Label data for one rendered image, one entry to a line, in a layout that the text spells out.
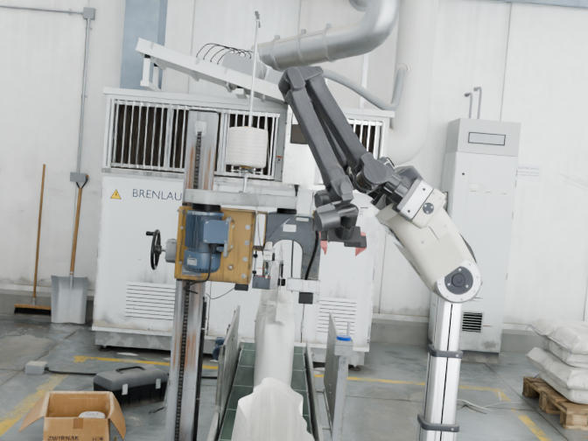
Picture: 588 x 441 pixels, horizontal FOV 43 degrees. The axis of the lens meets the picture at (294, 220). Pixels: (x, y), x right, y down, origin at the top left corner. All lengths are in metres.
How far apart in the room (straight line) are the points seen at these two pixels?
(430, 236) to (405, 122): 3.94
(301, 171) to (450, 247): 3.05
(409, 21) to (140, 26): 2.38
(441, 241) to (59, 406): 2.59
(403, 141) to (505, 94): 1.59
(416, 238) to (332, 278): 3.59
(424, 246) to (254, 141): 0.92
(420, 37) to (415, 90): 0.44
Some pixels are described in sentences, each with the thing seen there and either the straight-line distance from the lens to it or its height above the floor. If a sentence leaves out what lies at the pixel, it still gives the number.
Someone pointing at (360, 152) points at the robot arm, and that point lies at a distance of 2.29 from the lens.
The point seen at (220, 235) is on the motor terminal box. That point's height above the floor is 1.25.
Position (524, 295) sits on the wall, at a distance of 7.69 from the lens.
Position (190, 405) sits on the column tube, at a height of 0.46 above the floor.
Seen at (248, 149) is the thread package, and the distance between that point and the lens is 3.03.
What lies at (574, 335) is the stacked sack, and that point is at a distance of 5.42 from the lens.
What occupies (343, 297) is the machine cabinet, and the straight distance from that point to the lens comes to 6.04.
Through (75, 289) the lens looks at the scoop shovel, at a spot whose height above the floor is 0.31.
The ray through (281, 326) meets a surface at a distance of 3.54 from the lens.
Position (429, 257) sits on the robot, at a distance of 2.49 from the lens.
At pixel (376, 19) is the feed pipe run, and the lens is 5.58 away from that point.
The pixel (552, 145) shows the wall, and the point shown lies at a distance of 7.69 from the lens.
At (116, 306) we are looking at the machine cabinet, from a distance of 6.18.
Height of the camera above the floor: 1.49
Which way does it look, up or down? 3 degrees down
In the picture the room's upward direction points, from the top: 5 degrees clockwise
